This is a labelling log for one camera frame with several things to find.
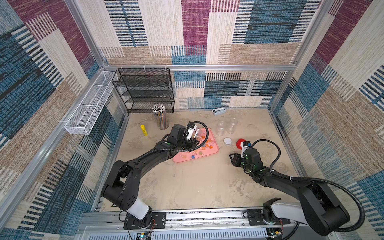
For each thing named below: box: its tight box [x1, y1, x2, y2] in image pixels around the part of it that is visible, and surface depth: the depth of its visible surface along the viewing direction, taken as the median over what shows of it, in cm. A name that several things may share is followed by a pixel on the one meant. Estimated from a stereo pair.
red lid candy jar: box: [226, 118, 238, 135], surface depth 103 cm
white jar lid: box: [223, 137, 233, 145], surface depth 104 cm
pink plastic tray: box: [172, 128, 220, 164], surface depth 100 cm
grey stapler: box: [212, 107, 227, 116], surface depth 121 cm
